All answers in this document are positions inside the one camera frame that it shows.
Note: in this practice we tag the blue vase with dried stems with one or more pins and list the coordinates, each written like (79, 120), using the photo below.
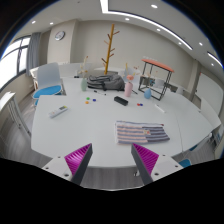
(147, 93)

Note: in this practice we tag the recessed ceiling spotlights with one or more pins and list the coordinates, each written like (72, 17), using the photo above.
(154, 6)

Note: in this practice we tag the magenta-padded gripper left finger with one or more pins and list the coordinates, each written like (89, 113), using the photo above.
(77, 159)

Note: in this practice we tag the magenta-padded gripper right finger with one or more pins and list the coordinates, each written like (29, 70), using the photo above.
(146, 159)

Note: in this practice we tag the white side table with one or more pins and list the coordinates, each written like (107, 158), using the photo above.
(10, 106)

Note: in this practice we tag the white remote control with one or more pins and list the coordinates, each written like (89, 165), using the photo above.
(58, 111)

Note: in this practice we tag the window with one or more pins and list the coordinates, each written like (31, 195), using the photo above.
(11, 63)

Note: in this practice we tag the white marker pen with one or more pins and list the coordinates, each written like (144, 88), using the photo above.
(159, 108)

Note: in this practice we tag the pink vase with flower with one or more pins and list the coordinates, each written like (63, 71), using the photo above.
(128, 89)

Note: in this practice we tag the white wall board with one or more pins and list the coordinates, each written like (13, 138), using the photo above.
(209, 93)

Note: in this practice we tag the plain white chair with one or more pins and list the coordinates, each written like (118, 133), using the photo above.
(130, 71)

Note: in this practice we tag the black rectangular box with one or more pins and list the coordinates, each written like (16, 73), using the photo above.
(121, 100)

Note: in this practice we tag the grey curtain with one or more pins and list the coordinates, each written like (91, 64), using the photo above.
(33, 53)

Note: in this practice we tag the grey backpack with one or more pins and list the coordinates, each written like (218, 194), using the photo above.
(106, 82)

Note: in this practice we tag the green vase with dried stems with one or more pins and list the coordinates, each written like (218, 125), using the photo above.
(83, 85)

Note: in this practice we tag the yellow wooden coat rack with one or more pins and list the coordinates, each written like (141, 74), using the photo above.
(109, 50)

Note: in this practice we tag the green round magnet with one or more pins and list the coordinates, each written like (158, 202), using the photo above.
(88, 98)

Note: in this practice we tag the orange round magnet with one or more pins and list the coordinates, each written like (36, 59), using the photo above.
(87, 102)

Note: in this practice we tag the black marker pen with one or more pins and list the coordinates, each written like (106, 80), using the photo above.
(100, 92)

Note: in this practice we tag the ceiling light strip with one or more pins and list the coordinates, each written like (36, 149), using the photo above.
(146, 21)

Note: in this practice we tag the round wall clock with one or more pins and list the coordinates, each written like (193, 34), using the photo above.
(59, 35)

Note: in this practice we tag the striped pink grey towel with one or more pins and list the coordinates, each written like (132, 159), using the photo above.
(140, 132)

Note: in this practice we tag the white chair with blue cushion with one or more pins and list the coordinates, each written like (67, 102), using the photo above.
(48, 90)

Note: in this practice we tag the orange-topped black frame table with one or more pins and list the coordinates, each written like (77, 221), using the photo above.
(158, 65)

